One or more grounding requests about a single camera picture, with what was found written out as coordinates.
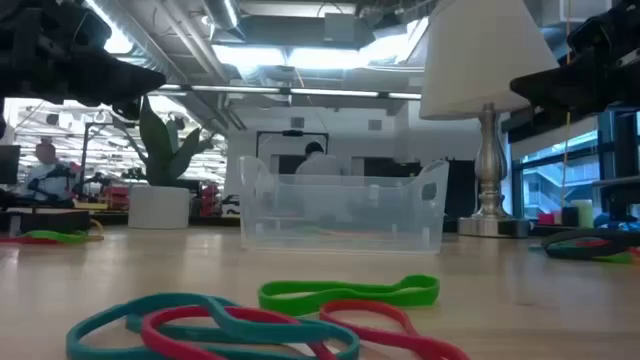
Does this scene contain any wide black rubber band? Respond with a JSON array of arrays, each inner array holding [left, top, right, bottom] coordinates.
[[541, 228, 640, 262], [18, 209, 92, 234]]

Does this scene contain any yellow rubber band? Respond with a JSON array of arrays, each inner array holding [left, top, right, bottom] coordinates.
[[85, 218, 106, 243]]

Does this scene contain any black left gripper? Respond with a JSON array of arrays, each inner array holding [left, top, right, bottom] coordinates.
[[49, 0, 167, 121]]

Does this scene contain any black background rig frame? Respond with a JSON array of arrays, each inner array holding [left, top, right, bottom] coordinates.
[[78, 121, 144, 202]]

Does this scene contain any black extrusion table frame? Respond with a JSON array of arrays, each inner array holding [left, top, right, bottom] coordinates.
[[0, 209, 640, 247]]

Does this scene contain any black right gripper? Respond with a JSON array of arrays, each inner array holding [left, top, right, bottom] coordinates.
[[509, 0, 640, 113]]

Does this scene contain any white shade silver table lamp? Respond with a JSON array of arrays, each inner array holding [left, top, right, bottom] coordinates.
[[418, 0, 561, 239]]

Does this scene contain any green rubber band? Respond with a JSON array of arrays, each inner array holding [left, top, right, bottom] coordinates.
[[257, 273, 442, 318], [592, 251, 637, 265], [21, 229, 92, 246]]

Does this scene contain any grey ceiling box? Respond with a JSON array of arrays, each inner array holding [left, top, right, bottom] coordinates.
[[323, 12, 358, 44]]

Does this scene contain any teal rubber band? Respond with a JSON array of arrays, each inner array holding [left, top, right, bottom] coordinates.
[[65, 292, 361, 360]]

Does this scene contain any clear plastic bin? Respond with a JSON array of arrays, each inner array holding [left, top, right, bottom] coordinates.
[[238, 155, 451, 255]]

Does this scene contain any snake plant in white pot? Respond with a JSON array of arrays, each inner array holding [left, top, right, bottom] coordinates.
[[110, 93, 217, 231]]

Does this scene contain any dark background monitor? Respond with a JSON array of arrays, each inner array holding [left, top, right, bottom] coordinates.
[[0, 144, 22, 186]]

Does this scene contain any pale green container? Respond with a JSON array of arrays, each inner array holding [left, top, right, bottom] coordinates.
[[571, 199, 595, 230]]

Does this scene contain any linear ceiling light bar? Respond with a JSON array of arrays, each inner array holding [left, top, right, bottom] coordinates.
[[147, 83, 424, 101]]

